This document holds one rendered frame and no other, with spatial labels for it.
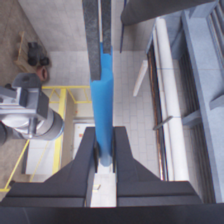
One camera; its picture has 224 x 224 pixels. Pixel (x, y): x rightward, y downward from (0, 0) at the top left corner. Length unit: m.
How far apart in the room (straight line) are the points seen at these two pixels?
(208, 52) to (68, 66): 3.83
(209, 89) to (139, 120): 1.94
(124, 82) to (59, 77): 1.99
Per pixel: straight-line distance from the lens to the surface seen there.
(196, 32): 4.21
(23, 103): 0.29
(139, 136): 4.37
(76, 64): 5.27
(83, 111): 4.12
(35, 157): 4.18
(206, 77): 3.60
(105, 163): 0.16
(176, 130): 3.19
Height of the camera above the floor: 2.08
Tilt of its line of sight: 1 degrees up
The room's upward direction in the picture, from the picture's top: 90 degrees clockwise
